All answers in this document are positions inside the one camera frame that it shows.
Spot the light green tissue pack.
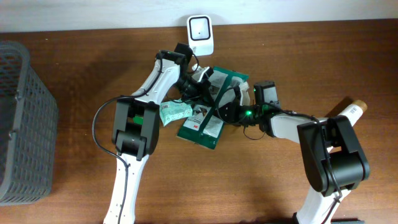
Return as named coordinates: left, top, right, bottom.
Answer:
left=160, top=101, right=193, bottom=126

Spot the green 3M package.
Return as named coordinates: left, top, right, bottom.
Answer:
left=177, top=67, right=248, bottom=149

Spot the white bamboo print tube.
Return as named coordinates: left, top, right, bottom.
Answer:
left=339, top=100, right=368, bottom=126

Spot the green lid jar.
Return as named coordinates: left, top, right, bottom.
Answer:
left=132, top=114, right=144, bottom=125

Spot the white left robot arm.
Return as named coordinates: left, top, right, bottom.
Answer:
left=100, top=43, right=215, bottom=223

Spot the white barcode scanner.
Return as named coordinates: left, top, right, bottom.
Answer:
left=187, top=15, right=214, bottom=57

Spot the grey plastic mesh basket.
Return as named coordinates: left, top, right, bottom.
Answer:
left=1, top=41, right=58, bottom=206

